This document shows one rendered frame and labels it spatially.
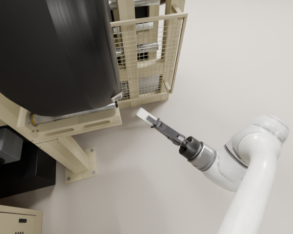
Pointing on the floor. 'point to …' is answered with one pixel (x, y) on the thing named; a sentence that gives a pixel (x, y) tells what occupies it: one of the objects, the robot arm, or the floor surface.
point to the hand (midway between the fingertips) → (146, 117)
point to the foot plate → (92, 172)
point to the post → (75, 166)
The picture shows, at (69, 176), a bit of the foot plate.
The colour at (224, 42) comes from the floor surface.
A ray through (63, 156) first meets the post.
